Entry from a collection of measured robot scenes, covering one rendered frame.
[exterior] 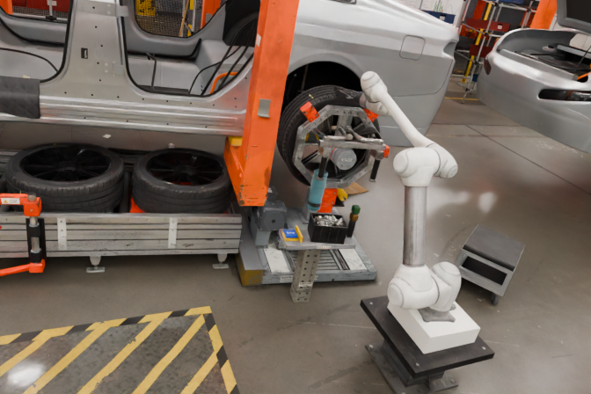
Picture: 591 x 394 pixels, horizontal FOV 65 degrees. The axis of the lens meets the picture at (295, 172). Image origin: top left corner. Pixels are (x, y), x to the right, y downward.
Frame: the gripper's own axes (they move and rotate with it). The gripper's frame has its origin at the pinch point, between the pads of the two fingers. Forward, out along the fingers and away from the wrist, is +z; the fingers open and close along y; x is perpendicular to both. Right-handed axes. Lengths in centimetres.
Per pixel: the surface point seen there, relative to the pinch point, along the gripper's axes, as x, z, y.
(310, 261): -86, -36, -48
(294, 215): -96, 18, -13
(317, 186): -53, -14, -26
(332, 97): -3.4, -0.7, -5.5
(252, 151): -26, 1, -64
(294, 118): -16.6, 10.4, -26.1
